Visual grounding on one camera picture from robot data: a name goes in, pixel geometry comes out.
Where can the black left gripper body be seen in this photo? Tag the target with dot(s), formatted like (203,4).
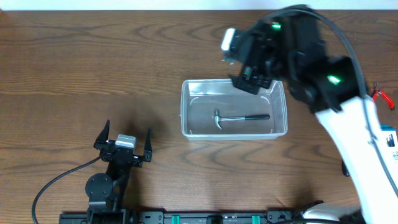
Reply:
(121,152)

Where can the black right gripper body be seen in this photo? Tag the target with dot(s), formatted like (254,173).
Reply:
(250,78)

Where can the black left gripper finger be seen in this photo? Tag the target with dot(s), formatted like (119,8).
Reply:
(103,136)
(148,148)

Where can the black handled hammer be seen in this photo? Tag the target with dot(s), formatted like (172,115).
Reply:
(218,119)

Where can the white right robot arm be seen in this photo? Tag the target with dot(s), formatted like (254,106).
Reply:
(298,46)

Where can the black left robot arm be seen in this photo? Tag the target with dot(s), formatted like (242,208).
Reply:
(106,190)

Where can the clear plastic container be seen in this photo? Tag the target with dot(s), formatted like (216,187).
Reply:
(200,99)

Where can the black yellow screwdriver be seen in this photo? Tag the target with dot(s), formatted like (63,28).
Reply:
(344,169)

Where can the blue white drill bit box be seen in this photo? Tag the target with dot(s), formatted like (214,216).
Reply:
(389,146)

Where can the red handled pliers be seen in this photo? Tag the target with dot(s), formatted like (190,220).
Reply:
(377,91)

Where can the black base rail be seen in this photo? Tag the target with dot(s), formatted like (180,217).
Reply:
(158,217)

